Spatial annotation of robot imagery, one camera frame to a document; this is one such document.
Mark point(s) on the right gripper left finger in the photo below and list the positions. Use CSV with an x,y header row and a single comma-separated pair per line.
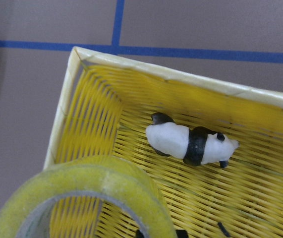
x,y
138,234

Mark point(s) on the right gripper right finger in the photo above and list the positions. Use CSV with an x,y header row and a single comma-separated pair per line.
x,y
182,234

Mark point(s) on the yellow tape roll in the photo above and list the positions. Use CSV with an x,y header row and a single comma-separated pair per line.
x,y
110,178

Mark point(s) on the yellow plastic basket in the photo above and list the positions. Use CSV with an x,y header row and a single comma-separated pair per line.
x,y
109,103

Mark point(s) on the panda figurine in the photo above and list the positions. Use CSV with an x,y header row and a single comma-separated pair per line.
x,y
198,146

